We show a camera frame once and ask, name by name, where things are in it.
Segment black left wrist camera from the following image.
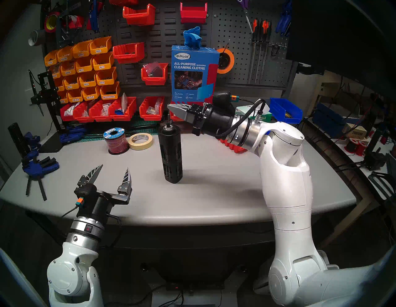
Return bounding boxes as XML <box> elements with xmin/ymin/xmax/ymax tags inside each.
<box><xmin>74</xmin><ymin>182</ymin><xmax>97</xmax><ymax>207</ymax></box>

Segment blue cleaning cloths box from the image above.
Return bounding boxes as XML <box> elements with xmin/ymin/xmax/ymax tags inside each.
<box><xmin>171</xmin><ymin>45</ymin><xmax>220</xmax><ymax>109</ymax></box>

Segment clear plastic parts bag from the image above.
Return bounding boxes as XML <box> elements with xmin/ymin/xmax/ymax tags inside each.
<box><xmin>144</xmin><ymin>62</ymin><xmax>163</xmax><ymax>78</ymax></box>
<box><xmin>63</xmin><ymin>102</ymin><xmax>81</xmax><ymax>117</ymax></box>
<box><xmin>147</xmin><ymin>98</ymin><xmax>163</xmax><ymax>115</ymax></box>

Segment orange tape roll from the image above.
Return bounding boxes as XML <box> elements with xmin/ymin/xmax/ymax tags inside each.
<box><xmin>217</xmin><ymin>48</ymin><xmax>235</xmax><ymax>74</ymax></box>

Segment white cardboard box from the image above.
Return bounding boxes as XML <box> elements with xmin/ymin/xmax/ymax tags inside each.
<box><xmin>343</xmin><ymin>123</ymin><xmax>368</xmax><ymax>140</ymax></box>

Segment green cutting mat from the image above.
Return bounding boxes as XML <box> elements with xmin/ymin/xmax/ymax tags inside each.
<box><xmin>76</xmin><ymin>119</ymin><xmax>161</xmax><ymax>143</ymax></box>

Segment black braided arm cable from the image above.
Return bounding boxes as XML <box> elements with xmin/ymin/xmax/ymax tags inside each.
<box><xmin>105</xmin><ymin>211</ymin><xmax>125</xmax><ymax>249</ymax></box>
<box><xmin>215</xmin><ymin>98</ymin><xmax>266</xmax><ymax>140</ymax></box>

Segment orange black handled screwdriver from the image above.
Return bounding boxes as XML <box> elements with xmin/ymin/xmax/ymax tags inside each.
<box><xmin>248</xmin><ymin>19</ymin><xmax>259</xmax><ymax>84</ymax></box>
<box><xmin>256</xmin><ymin>20</ymin><xmax>265</xmax><ymax>84</ymax></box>
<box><xmin>260</xmin><ymin>20</ymin><xmax>272</xmax><ymax>84</ymax></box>

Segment large blue plastic bin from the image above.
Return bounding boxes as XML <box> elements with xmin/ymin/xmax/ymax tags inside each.
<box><xmin>269</xmin><ymin>98</ymin><xmax>303</xmax><ymax>125</ymax></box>

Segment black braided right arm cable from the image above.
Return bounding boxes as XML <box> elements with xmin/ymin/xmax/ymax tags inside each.
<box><xmin>215</xmin><ymin>98</ymin><xmax>266</xmax><ymax>140</ymax></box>

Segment grey duct tape roll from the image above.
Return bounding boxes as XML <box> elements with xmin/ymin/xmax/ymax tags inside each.
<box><xmin>28</xmin><ymin>29</ymin><xmax>47</xmax><ymax>47</ymax></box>

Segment red yellow tape roll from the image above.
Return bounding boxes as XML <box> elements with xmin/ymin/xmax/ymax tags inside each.
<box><xmin>44</xmin><ymin>12</ymin><xmax>61</xmax><ymax>33</ymax></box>

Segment black tool stand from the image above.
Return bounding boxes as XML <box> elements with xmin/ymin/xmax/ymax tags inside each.
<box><xmin>28</xmin><ymin>70</ymin><xmax>67</xmax><ymax>154</ymax></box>

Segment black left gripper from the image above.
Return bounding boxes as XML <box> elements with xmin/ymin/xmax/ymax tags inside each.
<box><xmin>77</xmin><ymin>164</ymin><xmax>132</xmax><ymax>223</ymax></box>

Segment blue microfiber cloth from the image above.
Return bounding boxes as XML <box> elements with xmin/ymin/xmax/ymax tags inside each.
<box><xmin>183</xmin><ymin>26</ymin><xmax>202</xmax><ymax>49</ymax></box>

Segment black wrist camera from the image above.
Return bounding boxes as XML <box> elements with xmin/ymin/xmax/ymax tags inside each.
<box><xmin>213</xmin><ymin>91</ymin><xmax>239</xmax><ymax>107</ymax></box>
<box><xmin>74</xmin><ymin>182</ymin><xmax>97</xmax><ymax>207</ymax></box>

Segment blue storage crate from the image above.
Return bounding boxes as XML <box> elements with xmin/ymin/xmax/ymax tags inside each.
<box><xmin>312</xmin><ymin>102</ymin><xmax>362</xmax><ymax>139</ymax></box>

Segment red wire spool blue label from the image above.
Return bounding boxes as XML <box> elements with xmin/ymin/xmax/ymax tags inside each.
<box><xmin>103</xmin><ymin>128</ymin><xmax>130</xmax><ymax>155</ymax></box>

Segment black desk device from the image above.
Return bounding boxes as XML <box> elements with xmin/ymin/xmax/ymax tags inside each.
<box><xmin>364</xmin><ymin>128</ymin><xmax>387</xmax><ymax>171</ymax></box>

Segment purple handled scissors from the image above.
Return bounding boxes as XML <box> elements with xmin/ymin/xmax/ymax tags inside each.
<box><xmin>238</xmin><ymin>0</ymin><xmax>253</xmax><ymax>34</ymax></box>

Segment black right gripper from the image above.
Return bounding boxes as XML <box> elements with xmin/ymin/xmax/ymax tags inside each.
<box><xmin>167</xmin><ymin>103</ymin><xmax>239</xmax><ymax>139</ymax></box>

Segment green white wipes box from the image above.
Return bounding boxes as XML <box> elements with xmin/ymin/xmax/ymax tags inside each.
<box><xmin>236</xmin><ymin>105</ymin><xmax>273</xmax><ymax>123</ymax></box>

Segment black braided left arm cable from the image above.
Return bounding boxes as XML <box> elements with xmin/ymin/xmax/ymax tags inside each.
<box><xmin>105</xmin><ymin>211</ymin><xmax>125</xmax><ymax>249</ymax></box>

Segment blue bar clamp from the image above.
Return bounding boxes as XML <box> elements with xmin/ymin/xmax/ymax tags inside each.
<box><xmin>22</xmin><ymin>132</ymin><xmax>41</xmax><ymax>161</ymax></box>
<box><xmin>22</xmin><ymin>156</ymin><xmax>60</xmax><ymax>201</ymax></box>
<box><xmin>59</xmin><ymin>125</ymin><xmax>88</xmax><ymax>143</ymax></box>

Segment thin left camera cable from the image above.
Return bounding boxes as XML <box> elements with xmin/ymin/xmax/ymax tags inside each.
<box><xmin>57</xmin><ymin>204</ymin><xmax>79</xmax><ymax>222</ymax></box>

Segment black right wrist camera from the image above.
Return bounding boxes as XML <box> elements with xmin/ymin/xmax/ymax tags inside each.
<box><xmin>213</xmin><ymin>91</ymin><xmax>239</xmax><ymax>107</ymax></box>

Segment beige masking tape roll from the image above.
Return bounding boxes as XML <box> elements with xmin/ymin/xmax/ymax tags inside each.
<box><xmin>128</xmin><ymin>133</ymin><xmax>154</xmax><ymax>151</ymax></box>

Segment black electric screwdriver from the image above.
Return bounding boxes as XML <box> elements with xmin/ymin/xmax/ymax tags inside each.
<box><xmin>158</xmin><ymin>121</ymin><xmax>183</xmax><ymax>184</ymax></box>

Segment black pegboard wall panel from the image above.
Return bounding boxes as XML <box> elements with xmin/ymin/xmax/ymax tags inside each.
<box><xmin>43</xmin><ymin>0</ymin><xmax>294</xmax><ymax>93</ymax></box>

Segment black cylinder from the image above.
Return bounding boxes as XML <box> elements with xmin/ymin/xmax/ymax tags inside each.
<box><xmin>8</xmin><ymin>123</ymin><xmax>27</xmax><ymax>158</ymax></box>

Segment blue handled hand tool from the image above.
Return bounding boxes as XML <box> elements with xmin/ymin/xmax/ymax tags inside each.
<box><xmin>275</xmin><ymin>0</ymin><xmax>294</xmax><ymax>37</ymax></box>

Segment black power strip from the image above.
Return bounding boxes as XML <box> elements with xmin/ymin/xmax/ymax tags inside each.
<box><xmin>166</xmin><ymin>281</ymin><xmax>225</xmax><ymax>291</ymax></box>

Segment small red plastic bin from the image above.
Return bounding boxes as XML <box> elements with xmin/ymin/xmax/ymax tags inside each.
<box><xmin>218</xmin><ymin>138</ymin><xmax>248</xmax><ymax>154</ymax></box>

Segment black monitor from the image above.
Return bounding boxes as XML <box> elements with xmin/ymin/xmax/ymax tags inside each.
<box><xmin>285</xmin><ymin>0</ymin><xmax>396</xmax><ymax>101</ymax></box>

